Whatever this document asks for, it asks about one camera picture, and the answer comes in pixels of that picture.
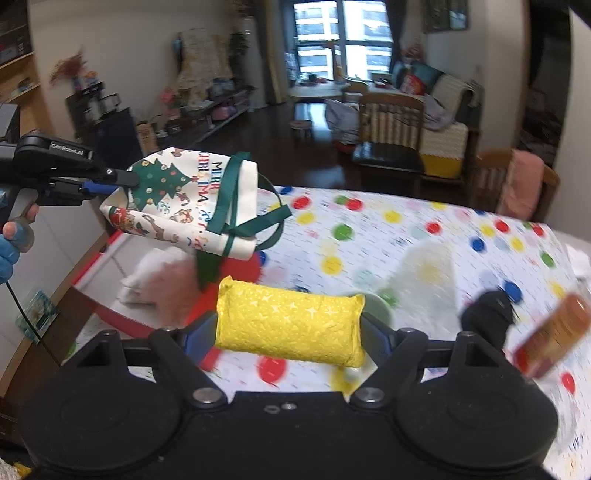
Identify dark low media cabinet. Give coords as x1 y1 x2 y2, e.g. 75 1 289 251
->
161 87 256 140

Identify polka dot tablecloth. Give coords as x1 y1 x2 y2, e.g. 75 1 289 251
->
203 185 591 480

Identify christmas print tote bag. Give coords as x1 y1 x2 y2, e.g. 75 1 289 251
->
99 146 293 292

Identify teal sofa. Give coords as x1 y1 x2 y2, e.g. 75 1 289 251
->
392 59 484 179

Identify black cable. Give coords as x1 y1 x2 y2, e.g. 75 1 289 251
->
4 279 62 366

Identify grey curtain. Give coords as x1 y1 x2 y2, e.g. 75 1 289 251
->
387 0 408 62

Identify white standing air conditioner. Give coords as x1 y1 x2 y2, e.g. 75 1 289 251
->
244 16 269 110

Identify grey cloth bag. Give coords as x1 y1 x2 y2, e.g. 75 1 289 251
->
324 99 364 147

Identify dark framed wall picture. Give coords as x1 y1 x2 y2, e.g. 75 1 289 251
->
422 0 470 34

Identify brown paper bag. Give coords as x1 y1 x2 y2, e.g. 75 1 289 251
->
136 120 158 156

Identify person's left hand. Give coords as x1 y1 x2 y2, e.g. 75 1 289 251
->
1 204 41 245

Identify wooden bookshelf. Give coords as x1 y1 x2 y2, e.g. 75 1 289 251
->
0 0 52 136

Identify wooden chair with dark seat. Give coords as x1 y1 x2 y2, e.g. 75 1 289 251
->
352 92 426 177

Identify green potted plant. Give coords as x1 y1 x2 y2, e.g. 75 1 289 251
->
228 32 251 85

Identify orange drink bottle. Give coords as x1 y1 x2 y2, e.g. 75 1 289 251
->
514 292 591 378

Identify large window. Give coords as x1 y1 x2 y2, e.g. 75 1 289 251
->
293 0 394 82

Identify white coffee table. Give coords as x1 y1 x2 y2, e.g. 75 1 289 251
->
287 80 352 103

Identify white fluffy cloth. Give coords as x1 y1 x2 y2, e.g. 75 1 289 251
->
120 246 186 306

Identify pink flowers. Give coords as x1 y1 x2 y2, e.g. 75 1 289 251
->
159 87 182 117

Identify floral cloth on rack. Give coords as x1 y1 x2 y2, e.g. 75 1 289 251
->
177 27 232 94

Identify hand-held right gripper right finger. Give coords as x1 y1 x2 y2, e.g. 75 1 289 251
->
349 312 528 410

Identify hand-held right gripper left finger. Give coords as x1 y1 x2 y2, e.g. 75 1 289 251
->
61 311 229 410

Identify cream crochet sofa cover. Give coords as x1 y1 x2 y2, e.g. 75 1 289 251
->
417 122 468 179

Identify red cushion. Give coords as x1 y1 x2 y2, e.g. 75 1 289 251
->
400 73 426 96

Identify green magazine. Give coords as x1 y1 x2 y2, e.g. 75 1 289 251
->
15 289 62 345

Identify white knit throw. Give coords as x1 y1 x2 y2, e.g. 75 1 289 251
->
431 73 477 117

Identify dried flowers in vase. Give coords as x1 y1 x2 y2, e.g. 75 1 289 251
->
50 52 87 92

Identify red and white cardboard box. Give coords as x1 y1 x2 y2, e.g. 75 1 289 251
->
71 228 265 343

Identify pink towel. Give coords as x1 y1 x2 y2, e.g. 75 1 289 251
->
501 148 546 221

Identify black cabinet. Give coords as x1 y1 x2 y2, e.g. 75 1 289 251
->
66 92 145 158

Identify yellow star-patterned cushion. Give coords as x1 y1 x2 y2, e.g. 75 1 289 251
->
215 275 366 369

